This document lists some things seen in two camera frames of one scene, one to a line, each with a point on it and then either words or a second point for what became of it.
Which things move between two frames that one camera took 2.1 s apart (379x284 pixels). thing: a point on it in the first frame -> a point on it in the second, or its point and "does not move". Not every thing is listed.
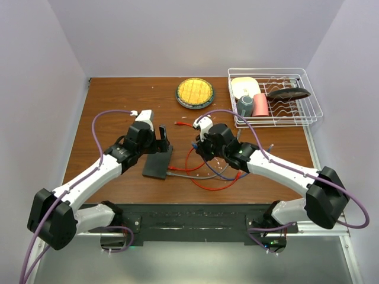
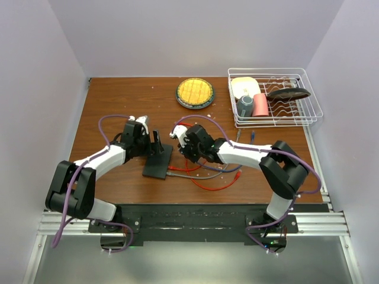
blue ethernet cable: (194, 145) -> (253, 134)
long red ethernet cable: (239, 173) does not move
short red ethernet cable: (171, 167) does not move
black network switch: (156, 165) does not move
